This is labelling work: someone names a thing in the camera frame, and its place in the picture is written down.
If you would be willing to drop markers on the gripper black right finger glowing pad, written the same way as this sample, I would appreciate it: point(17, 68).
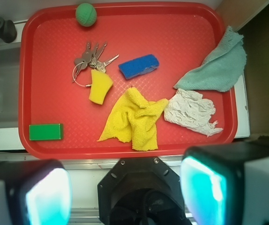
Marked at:
point(227, 184)

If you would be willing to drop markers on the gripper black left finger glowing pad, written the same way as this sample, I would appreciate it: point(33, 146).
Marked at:
point(35, 192)

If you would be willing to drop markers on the green rubber ball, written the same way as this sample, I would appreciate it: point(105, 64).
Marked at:
point(86, 14)

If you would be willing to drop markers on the green rectangular block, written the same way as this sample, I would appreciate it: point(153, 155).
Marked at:
point(46, 132)

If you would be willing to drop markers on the crumpled white paper towel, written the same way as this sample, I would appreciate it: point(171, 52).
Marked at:
point(188, 109)

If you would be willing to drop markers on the yellow microfiber cloth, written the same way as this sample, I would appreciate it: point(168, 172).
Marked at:
point(133, 119)

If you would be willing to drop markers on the teal cloth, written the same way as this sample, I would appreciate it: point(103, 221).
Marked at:
point(221, 69)

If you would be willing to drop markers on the red plastic tray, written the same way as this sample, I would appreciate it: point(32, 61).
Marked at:
point(179, 34)

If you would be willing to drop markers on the bunch of silver keys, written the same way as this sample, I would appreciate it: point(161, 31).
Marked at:
point(90, 58)

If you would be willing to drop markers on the yellow sponge piece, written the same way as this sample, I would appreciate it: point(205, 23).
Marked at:
point(101, 84)

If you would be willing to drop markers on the blue sponge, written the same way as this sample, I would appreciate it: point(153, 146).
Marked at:
point(139, 66)

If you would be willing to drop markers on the stainless steel sink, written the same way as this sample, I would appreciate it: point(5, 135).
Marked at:
point(9, 85)

